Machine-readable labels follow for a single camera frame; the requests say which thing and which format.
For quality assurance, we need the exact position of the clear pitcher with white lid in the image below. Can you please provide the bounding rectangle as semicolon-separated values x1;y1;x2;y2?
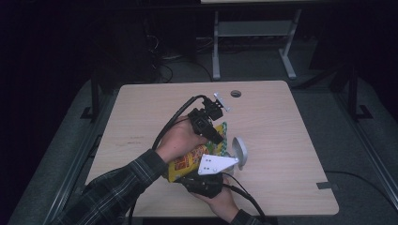
215;136;249;174

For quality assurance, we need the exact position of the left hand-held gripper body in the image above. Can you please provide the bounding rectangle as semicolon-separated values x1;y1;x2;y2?
187;92;232;136

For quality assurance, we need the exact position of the white metal shelf frame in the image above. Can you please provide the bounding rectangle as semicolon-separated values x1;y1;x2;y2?
200;0;332;82

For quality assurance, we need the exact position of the black metal stand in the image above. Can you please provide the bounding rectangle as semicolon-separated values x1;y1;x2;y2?
346;62;374;123
80;78;101;123

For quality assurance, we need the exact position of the left hand-held gripper cable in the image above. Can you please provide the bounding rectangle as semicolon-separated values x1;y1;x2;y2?
128;94;210;225

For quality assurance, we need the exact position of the tangle of dark floor cables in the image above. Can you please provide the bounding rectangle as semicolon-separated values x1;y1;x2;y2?
145;34;214;84

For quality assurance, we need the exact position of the person's left hand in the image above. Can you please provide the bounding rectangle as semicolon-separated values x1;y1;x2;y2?
155;115;209;164

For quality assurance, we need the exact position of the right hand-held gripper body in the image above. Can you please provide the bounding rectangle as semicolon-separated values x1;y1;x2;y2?
187;153;240;200

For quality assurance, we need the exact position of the black floor cable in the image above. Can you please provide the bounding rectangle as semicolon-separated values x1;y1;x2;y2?
323;170;398;211

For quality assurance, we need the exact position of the yellow spouted pouch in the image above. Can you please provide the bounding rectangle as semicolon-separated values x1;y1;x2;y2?
167;121;229;183

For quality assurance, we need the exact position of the person's right hand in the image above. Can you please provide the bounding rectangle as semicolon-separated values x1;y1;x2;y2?
191;176;240;223

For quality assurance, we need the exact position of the black tape strip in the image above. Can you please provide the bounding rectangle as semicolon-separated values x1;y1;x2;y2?
316;181;340;190

